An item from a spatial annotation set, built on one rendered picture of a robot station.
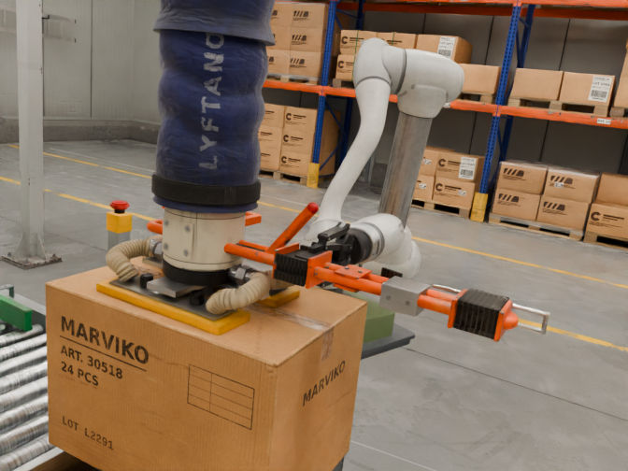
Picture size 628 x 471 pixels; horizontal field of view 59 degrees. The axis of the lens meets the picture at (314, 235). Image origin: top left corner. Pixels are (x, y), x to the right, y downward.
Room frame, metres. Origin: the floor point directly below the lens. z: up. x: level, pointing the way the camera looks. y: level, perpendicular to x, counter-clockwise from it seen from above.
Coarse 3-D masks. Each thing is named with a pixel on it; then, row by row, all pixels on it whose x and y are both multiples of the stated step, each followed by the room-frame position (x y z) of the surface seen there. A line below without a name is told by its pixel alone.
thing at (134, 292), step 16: (96, 288) 1.11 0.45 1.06; (112, 288) 1.10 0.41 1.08; (128, 288) 1.09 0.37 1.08; (144, 288) 1.10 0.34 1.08; (144, 304) 1.05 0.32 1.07; (160, 304) 1.03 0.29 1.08; (176, 304) 1.03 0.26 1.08; (192, 304) 1.03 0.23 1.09; (176, 320) 1.01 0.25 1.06; (192, 320) 0.99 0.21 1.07; (208, 320) 0.98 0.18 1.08; (224, 320) 0.99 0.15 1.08; (240, 320) 1.01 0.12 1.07
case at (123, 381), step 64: (64, 320) 1.11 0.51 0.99; (128, 320) 1.02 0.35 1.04; (256, 320) 1.05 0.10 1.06; (320, 320) 1.08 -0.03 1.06; (64, 384) 1.11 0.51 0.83; (128, 384) 1.02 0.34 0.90; (192, 384) 0.95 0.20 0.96; (256, 384) 0.88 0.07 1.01; (320, 384) 1.03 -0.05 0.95; (64, 448) 1.11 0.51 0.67; (128, 448) 1.02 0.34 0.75; (192, 448) 0.94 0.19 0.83; (256, 448) 0.88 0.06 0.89; (320, 448) 1.06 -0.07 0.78
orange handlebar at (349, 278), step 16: (160, 224) 1.20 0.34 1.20; (240, 240) 1.14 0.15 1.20; (240, 256) 1.08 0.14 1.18; (256, 256) 1.06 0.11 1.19; (272, 256) 1.05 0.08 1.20; (320, 272) 0.99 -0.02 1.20; (336, 272) 0.97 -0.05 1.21; (352, 272) 0.98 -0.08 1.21; (368, 272) 0.99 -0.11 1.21; (352, 288) 0.96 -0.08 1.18; (368, 288) 0.94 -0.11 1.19; (432, 304) 0.89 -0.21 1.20; (448, 304) 0.88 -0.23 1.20; (512, 320) 0.84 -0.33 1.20
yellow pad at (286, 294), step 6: (162, 270) 1.28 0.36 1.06; (216, 288) 1.20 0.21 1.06; (282, 288) 1.19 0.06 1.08; (288, 288) 1.21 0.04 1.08; (270, 294) 1.15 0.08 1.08; (276, 294) 1.16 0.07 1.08; (282, 294) 1.16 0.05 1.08; (288, 294) 1.17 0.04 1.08; (294, 294) 1.19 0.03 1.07; (258, 300) 1.14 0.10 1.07; (264, 300) 1.13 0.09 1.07; (270, 300) 1.13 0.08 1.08; (276, 300) 1.12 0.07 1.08; (282, 300) 1.14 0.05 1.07; (288, 300) 1.16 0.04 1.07; (270, 306) 1.13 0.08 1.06; (276, 306) 1.12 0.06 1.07
